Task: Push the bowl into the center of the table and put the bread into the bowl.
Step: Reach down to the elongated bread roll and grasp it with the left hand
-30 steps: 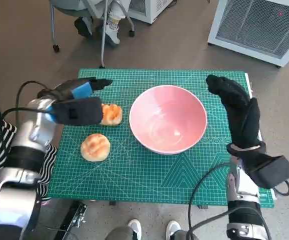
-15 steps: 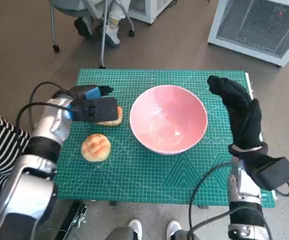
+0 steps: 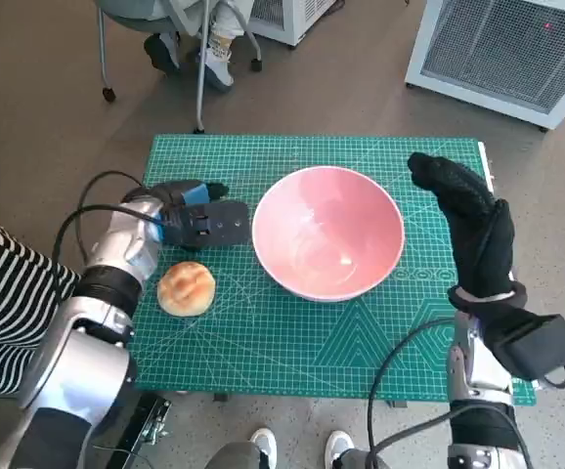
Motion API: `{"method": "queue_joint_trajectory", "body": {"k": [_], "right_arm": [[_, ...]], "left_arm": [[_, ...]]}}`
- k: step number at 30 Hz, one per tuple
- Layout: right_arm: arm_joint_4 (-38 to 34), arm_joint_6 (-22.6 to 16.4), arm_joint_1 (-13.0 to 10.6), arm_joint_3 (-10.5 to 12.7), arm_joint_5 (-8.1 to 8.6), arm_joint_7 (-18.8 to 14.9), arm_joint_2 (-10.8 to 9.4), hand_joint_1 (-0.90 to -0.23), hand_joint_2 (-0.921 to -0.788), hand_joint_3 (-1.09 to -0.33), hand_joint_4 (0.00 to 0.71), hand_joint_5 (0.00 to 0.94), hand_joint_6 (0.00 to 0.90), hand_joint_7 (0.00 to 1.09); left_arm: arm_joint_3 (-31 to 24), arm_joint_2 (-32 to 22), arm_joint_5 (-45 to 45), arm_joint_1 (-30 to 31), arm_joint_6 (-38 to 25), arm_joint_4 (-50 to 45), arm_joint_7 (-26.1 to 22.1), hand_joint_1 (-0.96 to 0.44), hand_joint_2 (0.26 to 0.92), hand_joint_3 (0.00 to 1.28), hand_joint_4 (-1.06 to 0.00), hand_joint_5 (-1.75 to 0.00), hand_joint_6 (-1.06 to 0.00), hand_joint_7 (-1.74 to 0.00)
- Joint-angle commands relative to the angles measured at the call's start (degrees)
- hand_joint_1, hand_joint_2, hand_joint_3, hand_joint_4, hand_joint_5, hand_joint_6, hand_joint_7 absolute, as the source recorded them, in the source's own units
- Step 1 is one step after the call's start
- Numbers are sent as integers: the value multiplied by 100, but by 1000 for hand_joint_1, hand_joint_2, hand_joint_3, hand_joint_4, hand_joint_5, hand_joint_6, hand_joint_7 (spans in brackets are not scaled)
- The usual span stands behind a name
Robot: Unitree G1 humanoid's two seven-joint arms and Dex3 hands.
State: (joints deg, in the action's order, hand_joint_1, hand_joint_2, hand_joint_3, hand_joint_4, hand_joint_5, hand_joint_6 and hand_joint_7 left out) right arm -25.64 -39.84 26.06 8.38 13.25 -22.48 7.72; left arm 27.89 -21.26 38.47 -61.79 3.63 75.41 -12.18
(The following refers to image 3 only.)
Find right robot hand black glove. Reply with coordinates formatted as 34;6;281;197
407;150;516;294

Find pink bowl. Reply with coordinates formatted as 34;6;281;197
251;165;406;303

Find round tan bread bun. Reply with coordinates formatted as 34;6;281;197
156;261;217;318

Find white cabinet with mesh panel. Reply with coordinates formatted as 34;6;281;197
403;0;565;131

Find green cutting mat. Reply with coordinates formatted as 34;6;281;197
133;134;538;405

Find standing person's legs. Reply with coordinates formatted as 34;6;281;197
203;428;386;469

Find silver metal leg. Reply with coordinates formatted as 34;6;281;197
193;0;214;135

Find seated person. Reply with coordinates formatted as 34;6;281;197
143;0;252;94

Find grey chair with castors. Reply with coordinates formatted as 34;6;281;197
94;0;264;104

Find person beside table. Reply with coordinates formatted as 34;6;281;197
0;173;81;397

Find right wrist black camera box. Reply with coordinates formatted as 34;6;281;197
487;305;565;381

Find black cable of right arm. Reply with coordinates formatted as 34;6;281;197
366;317;459;469

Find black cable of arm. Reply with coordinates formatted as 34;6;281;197
366;317;459;469
51;169;166;275

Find black metal bracket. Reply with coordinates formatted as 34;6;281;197
104;390;174;469

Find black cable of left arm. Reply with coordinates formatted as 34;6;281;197
51;169;166;275

